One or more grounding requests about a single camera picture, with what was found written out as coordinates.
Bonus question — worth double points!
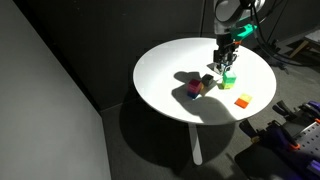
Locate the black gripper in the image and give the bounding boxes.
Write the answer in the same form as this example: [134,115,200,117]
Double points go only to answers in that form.
[213,34,238,74]

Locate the grey block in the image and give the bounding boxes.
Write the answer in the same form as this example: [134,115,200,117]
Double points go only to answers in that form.
[201,74,214,87]

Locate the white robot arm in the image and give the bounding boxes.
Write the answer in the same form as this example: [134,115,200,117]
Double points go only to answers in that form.
[213,0,266,75]

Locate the dark green block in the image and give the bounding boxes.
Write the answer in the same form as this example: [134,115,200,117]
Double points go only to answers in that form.
[223,71,237,84]

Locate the light green block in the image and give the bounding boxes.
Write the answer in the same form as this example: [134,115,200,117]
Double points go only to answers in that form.
[222,81,235,89]

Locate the magenta block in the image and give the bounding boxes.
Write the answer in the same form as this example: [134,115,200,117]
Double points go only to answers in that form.
[187,79,202,93]

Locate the orange block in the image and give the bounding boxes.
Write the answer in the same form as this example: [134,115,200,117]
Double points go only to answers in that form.
[235,93,252,109]

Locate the blue block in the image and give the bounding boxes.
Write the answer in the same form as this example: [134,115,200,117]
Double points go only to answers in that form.
[187,91,200,99]

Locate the yellow ball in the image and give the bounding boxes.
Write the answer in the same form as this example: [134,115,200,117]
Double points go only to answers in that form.
[199,83,204,93]

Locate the white table leg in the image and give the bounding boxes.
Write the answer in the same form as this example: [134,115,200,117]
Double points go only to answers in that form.
[188,124,203,165]

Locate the purple orange clamp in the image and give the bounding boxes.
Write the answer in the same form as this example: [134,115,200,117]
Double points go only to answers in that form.
[235,101,320,180]

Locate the perforated metal breadboard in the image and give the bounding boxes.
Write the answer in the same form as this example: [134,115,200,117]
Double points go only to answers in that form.
[294,122,320,160]

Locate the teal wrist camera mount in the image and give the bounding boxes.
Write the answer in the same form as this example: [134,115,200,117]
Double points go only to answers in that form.
[231,24,257,41]

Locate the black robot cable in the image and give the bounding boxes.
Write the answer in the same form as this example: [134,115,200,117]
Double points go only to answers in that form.
[246,0,320,68]

